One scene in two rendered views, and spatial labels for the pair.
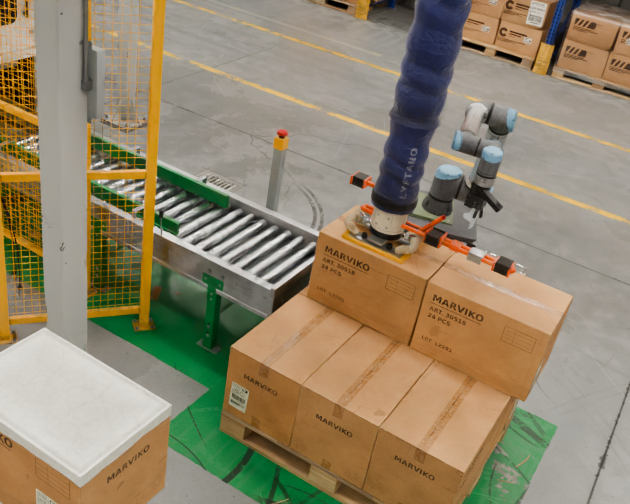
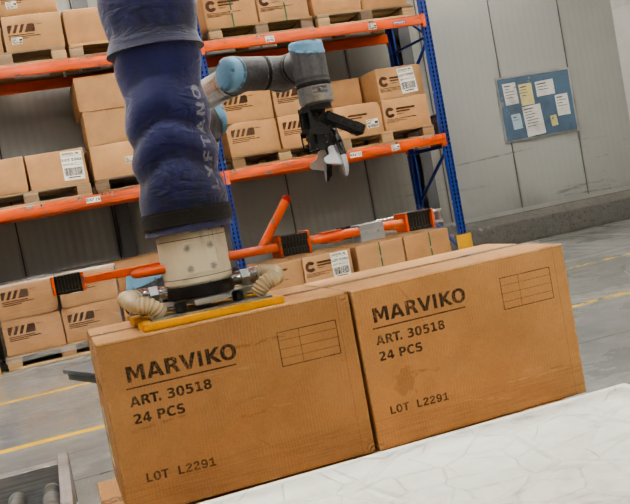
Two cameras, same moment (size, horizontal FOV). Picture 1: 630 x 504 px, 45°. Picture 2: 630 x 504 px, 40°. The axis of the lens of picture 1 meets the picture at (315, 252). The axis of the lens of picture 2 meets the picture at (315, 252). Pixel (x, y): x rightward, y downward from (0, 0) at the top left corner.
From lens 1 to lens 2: 2.47 m
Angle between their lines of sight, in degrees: 49
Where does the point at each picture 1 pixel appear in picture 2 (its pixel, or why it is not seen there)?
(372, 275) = (247, 359)
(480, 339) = (478, 334)
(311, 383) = not seen: outside the picture
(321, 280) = (148, 455)
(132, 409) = (617, 442)
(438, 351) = (429, 415)
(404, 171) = (198, 133)
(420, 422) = not seen: hidden behind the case
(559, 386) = not seen: hidden behind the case
